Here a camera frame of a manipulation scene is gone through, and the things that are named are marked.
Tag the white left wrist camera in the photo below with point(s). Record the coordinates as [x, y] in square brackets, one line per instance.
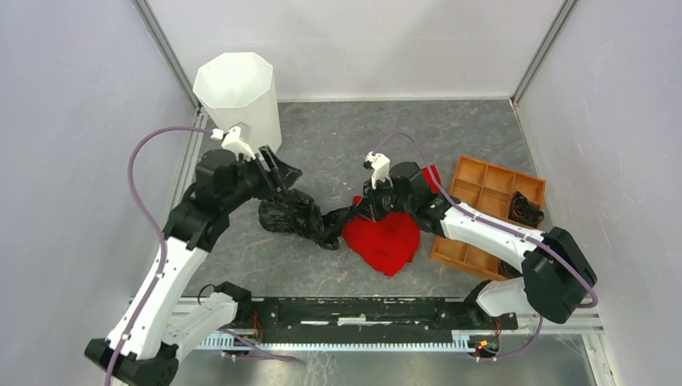
[235, 140]

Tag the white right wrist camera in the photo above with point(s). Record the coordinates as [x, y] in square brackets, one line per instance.
[379, 165]

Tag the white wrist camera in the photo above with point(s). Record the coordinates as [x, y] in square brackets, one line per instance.
[379, 165]
[235, 140]

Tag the orange compartment tray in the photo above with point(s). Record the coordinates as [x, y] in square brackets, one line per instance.
[491, 189]

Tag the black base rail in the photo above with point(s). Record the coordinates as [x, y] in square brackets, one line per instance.
[373, 320]

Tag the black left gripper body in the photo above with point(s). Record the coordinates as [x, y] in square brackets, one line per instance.
[271, 178]

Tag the white octagonal trash bin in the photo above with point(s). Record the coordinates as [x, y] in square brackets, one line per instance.
[239, 87]

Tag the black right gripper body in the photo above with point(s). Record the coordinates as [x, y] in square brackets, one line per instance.
[384, 200]

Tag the red cloth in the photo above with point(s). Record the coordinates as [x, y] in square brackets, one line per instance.
[386, 245]

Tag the white toothed cable strip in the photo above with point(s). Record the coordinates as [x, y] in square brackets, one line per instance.
[221, 341]

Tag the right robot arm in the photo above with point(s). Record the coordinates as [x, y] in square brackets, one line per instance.
[555, 277]

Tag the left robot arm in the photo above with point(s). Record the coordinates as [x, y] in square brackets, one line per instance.
[146, 347]

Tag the black plastic trash bag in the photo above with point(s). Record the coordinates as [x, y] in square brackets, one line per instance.
[295, 212]

